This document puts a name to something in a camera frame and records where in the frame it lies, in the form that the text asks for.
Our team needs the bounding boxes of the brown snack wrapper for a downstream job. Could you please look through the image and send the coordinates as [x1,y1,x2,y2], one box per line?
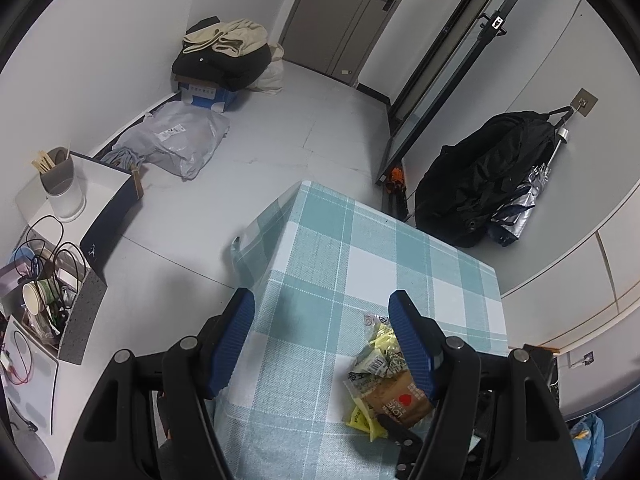
[363,370,433,428]

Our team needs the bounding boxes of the teal checked tablecloth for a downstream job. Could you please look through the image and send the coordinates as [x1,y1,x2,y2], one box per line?
[214,181,508,479]

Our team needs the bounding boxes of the silver folded umbrella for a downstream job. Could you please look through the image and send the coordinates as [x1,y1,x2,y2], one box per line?
[487,125,570,247]

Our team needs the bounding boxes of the black jacket on hook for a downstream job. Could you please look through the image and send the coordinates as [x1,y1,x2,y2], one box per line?
[414,110,555,248]

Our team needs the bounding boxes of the white navy box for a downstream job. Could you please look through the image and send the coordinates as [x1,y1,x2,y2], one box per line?
[15,153,140,275]

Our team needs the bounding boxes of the white wardrobe with gold trim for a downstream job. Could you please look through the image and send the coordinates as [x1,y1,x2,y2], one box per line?
[502,188,639,354]

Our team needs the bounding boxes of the paper cup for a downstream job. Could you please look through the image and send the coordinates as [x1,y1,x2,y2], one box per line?
[22,280,56,315]

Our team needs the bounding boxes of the grey parcel bag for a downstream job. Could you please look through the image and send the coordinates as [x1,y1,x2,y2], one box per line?
[101,101,230,181]

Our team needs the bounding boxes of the grey chopstick holder cup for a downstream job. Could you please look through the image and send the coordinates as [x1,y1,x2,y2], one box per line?
[32,146,75,196]

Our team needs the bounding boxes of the blue cardboard box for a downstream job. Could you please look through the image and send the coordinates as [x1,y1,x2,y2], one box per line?
[174,75,239,114]

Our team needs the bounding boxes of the white canvas bag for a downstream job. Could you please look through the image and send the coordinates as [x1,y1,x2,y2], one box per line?
[248,44,284,94]

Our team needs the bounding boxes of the pile of clothes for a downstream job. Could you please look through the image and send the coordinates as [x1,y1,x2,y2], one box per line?
[171,16,271,92]

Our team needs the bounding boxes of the black metal rack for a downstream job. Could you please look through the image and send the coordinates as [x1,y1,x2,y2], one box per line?
[375,0,518,220]

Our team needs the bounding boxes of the grey entrance door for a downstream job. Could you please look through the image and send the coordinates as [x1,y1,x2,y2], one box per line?
[281,0,400,84]

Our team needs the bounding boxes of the tangled black cables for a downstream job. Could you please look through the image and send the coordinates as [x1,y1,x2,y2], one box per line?
[8,213,91,321]

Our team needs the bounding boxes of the wall hook plate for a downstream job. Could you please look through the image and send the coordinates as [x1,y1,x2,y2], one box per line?
[570,88,598,117]

